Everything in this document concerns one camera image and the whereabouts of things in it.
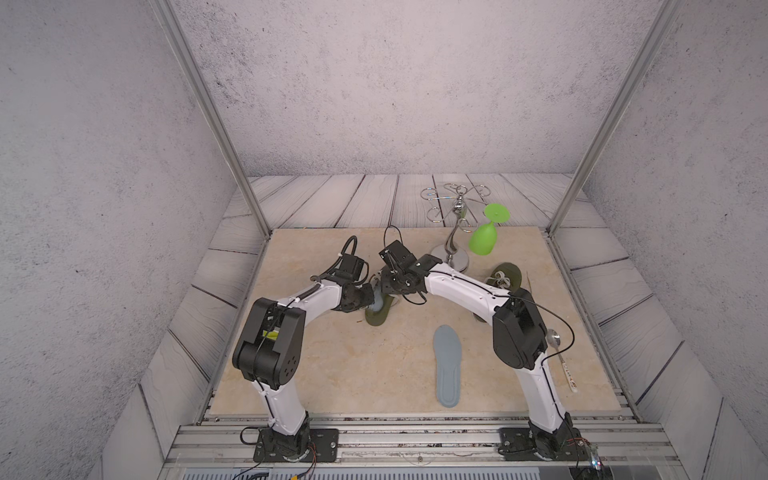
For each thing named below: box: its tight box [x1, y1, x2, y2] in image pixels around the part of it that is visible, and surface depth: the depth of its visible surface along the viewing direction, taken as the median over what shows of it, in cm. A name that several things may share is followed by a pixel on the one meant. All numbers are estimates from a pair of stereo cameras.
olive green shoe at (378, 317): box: [365, 293, 395, 326], surface depth 96 cm
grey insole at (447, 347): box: [433, 325, 462, 408], surface depth 88 cm
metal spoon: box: [546, 329, 578, 393], surface depth 89 cm
